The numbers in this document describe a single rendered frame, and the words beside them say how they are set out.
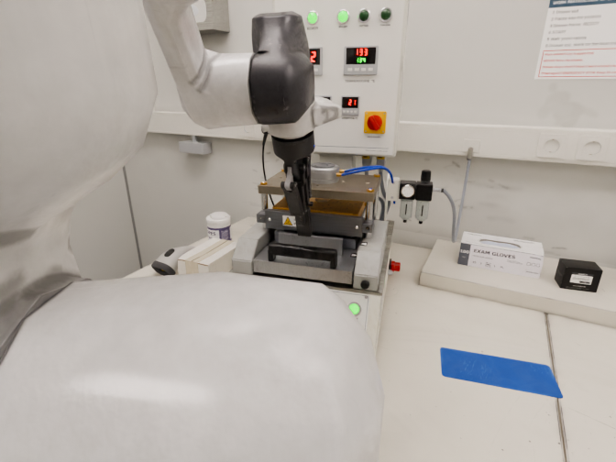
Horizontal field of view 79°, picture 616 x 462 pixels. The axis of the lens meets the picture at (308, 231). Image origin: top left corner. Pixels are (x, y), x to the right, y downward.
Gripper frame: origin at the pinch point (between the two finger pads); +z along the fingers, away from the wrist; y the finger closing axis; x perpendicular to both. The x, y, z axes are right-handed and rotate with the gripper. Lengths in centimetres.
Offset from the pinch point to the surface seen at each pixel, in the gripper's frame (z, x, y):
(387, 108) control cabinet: -9.7, 13.3, -35.5
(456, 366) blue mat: 29.9, 34.3, 8.9
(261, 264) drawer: 8.8, -9.0, 5.5
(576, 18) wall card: -20, 61, -74
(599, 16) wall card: -21, 66, -73
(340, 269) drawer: 8.0, 8.5, 4.9
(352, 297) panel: 12.9, 11.4, 7.8
